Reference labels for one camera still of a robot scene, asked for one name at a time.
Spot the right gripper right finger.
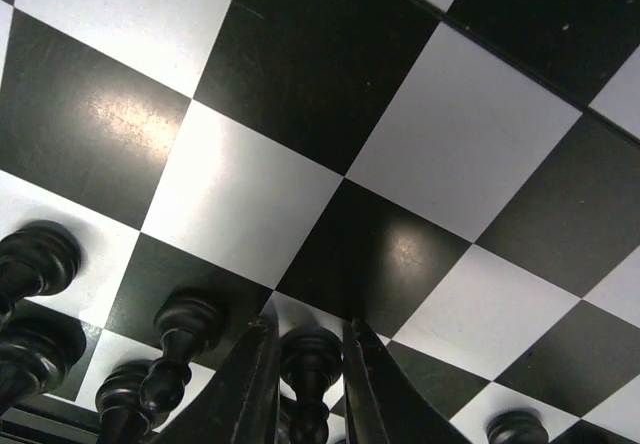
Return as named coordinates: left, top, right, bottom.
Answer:
left=343, top=319, right=468, bottom=444

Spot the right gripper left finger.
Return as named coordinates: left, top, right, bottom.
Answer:
left=154, top=307, right=280, bottom=444

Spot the black pawn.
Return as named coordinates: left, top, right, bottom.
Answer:
left=139, top=289, right=228, bottom=417
left=486, top=410, right=549, bottom=444
left=280, top=326, right=342, bottom=444
left=1, top=220, right=82, bottom=325

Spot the black queen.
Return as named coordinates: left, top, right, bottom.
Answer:
left=1, top=316, right=87, bottom=413

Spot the folding chess board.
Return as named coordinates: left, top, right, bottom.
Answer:
left=1, top=0, right=639, bottom=443

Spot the black pawn on board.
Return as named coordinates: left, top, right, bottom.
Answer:
left=139, top=289, right=228, bottom=417
left=1, top=220, right=82, bottom=325
left=486, top=410, right=549, bottom=444

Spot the black bishop in tin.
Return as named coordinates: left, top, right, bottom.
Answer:
left=95, top=360, right=154, bottom=444

